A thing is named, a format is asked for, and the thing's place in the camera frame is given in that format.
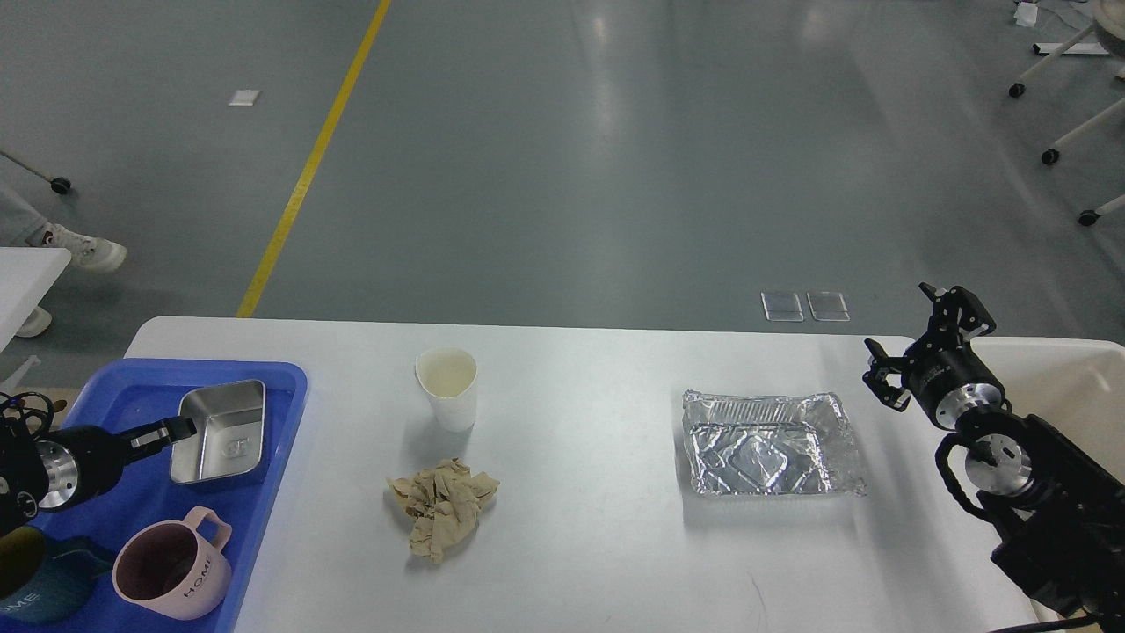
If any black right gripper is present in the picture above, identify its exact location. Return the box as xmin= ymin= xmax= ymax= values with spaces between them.
xmin=861 ymin=283 xmax=1007 ymax=429

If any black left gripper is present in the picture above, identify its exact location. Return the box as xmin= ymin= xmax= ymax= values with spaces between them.
xmin=35 ymin=417 xmax=196 ymax=513

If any stainless steel rectangular container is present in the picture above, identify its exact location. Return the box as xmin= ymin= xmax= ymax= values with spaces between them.
xmin=169 ymin=380 xmax=269 ymax=491

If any pink mug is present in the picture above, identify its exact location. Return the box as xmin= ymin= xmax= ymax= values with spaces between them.
xmin=113 ymin=506 xmax=233 ymax=621

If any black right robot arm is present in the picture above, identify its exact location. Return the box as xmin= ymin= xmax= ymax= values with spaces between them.
xmin=861 ymin=283 xmax=1124 ymax=632

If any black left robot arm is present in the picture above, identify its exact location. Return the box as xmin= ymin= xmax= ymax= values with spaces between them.
xmin=1 ymin=391 xmax=198 ymax=535

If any blue plastic tray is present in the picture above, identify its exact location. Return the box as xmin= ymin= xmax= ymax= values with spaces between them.
xmin=33 ymin=358 xmax=307 ymax=632

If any right clear floor plate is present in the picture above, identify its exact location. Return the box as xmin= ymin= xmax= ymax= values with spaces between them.
xmin=806 ymin=291 xmax=851 ymax=322

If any clear floor plate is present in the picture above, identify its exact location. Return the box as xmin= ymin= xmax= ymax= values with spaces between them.
xmin=761 ymin=291 xmax=806 ymax=322
xmin=806 ymin=291 xmax=851 ymax=322

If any left clear floor plate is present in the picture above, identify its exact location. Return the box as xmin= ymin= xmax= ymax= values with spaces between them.
xmin=761 ymin=291 xmax=806 ymax=322

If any blue mug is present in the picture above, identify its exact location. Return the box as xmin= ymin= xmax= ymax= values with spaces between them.
xmin=1 ymin=526 xmax=117 ymax=625

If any white plastic bin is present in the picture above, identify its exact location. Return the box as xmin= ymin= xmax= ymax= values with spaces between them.
xmin=926 ymin=337 xmax=1125 ymax=625

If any white side table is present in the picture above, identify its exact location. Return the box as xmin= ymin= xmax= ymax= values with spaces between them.
xmin=1 ymin=247 xmax=71 ymax=350

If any aluminium foil tray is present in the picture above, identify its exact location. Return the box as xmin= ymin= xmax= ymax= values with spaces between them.
xmin=680 ymin=391 xmax=869 ymax=499

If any person in grey trousers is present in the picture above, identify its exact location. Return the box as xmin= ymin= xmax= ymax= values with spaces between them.
xmin=1 ymin=184 xmax=127 ymax=273

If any black caster left stand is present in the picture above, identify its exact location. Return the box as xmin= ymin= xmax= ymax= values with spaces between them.
xmin=1 ymin=150 xmax=72 ymax=195

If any crumpled brown paper napkin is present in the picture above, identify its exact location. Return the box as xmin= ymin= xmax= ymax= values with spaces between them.
xmin=386 ymin=458 xmax=501 ymax=564

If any white paper cup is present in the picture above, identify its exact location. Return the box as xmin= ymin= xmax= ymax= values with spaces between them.
xmin=415 ymin=347 xmax=478 ymax=433

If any white paper scrap on floor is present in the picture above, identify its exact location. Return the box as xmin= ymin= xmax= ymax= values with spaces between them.
xmin=228 ymin=89 xmax=261 ymax=107

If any white wheeled chair base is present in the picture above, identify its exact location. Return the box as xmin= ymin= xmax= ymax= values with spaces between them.
xmin=1009 ymin=0 xmax=1125 ymax=227

